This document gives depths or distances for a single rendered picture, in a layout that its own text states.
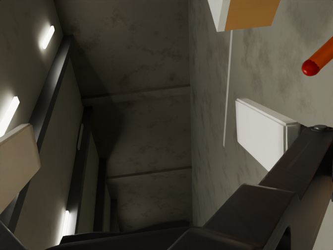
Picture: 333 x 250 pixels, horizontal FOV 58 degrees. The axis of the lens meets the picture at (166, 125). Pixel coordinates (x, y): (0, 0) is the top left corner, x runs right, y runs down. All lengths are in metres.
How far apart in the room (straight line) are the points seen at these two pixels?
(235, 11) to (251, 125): 2.05
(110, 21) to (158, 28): 1.53
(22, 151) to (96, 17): 9.84
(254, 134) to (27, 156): 0.13
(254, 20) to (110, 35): 8.14
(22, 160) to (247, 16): 2.15
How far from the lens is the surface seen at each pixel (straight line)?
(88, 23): 10.09
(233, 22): 2.27
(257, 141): 0.17
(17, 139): 0.18
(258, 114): 0.16
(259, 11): 2.28
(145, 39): 10.22
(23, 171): 0.19
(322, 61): 0.45
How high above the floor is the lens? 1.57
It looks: 3 degrees down
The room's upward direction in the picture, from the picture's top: 97 degrees counter-clockwise
